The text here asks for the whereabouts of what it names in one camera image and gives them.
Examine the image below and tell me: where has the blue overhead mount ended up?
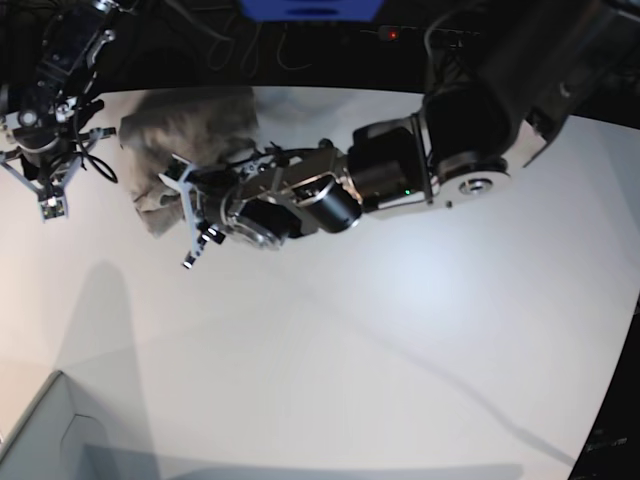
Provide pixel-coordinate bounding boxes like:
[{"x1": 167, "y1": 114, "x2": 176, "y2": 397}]
[{"x1": 239, "y1": 0, "x2": 384, "y2": 22}]

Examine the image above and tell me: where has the black labelled device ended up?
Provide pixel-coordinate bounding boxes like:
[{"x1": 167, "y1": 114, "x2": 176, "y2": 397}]
[{"x1": 569, "y1": 402, "x2": 639, "y2": 480}]

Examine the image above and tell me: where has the grey t-shirt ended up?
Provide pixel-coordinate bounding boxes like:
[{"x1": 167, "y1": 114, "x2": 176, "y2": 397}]
[{"x1": 118, "y1": 86, "x2": 258, "y2": 238}]

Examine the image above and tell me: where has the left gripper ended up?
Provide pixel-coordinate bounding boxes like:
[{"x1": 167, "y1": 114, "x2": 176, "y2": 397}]
[{"x1": 159, "y1": 153, "x2": 235, "y2": 269}]

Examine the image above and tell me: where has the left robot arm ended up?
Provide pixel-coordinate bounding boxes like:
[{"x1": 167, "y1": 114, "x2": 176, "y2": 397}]
[{"x1": 161, "y1": 1, "x2": 639, "y2": 268}]

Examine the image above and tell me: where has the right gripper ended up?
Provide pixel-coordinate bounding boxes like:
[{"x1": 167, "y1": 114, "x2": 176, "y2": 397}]
[{"x1": 1, "y1": 99, "x2": 118, "y2": 221}]

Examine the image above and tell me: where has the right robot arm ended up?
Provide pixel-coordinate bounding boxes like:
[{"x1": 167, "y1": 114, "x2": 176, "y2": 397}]
[{"x1": 1, "y1": 1, "x2": 137, "y2": 221}]

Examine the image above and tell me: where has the white looped cable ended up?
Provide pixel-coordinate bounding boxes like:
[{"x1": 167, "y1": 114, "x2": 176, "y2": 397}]
[{"x1": 207, "y1": 22, "x2": 311, "y2": 74}]

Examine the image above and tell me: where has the black power strip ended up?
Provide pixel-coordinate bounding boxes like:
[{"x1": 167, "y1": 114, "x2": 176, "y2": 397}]
[{"x1": 359, "y1": 25, "x2": 482, "y2": 48}]

